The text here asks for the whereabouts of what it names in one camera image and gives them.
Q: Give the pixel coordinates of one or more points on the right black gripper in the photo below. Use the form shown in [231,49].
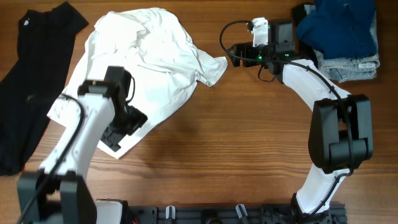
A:
[247,48]

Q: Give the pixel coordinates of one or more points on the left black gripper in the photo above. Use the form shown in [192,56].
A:
[111,137]

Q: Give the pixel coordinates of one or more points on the white t-shirt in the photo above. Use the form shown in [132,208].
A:
[158,52]

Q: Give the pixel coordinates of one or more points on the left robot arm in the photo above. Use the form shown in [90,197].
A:
[57,192]

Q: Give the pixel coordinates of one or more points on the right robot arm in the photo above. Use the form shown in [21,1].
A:
[341,133]

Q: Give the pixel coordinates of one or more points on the dark folded garment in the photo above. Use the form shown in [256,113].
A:
[299,15]

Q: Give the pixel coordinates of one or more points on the black garment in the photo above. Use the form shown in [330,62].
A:
[44,47]

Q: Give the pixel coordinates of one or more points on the blue folded shirt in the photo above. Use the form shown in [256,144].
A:
[340,28]

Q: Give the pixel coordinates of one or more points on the folded light denim jeans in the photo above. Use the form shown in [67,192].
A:
[350,69]

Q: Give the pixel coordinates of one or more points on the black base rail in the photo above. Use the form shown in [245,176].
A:
[266,214]

